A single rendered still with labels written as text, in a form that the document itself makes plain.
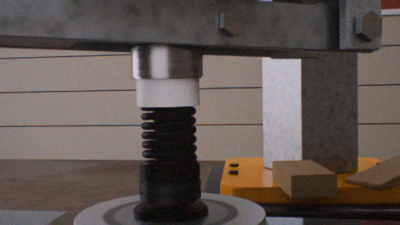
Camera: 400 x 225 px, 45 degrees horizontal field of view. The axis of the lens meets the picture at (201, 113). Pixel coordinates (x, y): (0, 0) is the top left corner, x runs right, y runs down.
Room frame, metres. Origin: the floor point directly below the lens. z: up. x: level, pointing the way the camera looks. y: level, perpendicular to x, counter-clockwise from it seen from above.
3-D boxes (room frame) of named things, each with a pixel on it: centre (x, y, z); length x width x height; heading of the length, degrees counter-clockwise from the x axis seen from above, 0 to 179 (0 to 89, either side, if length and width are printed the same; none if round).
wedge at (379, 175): (1.19, -0.46, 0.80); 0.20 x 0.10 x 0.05; 122
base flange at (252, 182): (1.37, -0.30, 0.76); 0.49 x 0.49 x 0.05; 85
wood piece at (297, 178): (1.13, -0.23, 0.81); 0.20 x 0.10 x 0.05; 3
